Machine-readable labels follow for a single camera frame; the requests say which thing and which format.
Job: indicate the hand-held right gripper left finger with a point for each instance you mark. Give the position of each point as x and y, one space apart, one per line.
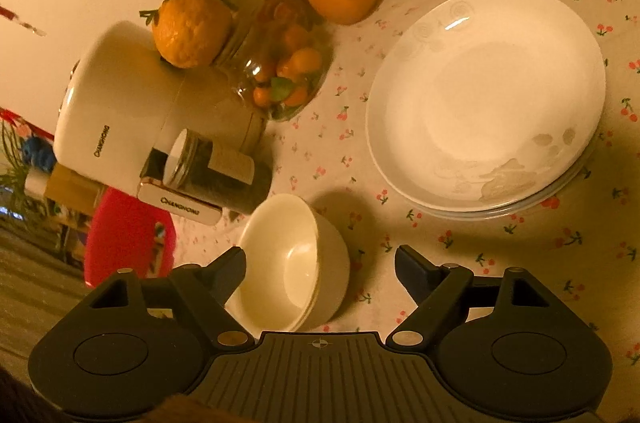
231 270

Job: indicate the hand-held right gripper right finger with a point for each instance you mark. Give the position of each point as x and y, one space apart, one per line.
411 270

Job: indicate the white plate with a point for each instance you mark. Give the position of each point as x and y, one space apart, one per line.
480 103

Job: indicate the dark jar with white lid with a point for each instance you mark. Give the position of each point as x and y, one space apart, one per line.
225 175

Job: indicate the red plastic stool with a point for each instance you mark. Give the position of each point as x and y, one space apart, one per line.
125 238

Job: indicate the cherry print tablecloth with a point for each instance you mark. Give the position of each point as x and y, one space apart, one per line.
350 153

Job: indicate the wooden shelf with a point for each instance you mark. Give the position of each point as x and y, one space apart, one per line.
70 208

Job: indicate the white kitchen appliance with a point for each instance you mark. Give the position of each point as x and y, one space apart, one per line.
125 103

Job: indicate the glass jar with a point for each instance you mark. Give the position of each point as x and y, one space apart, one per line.
260 68

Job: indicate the pile of kumquats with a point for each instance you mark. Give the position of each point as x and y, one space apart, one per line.
297 63

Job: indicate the blue toy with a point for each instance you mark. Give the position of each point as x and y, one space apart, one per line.
39 151

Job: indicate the large orange with leaves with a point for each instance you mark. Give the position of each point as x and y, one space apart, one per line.
192 30

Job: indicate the green plant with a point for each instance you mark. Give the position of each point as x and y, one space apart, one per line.
12 143

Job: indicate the red wall decoration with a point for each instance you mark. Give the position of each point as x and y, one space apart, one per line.
20 20

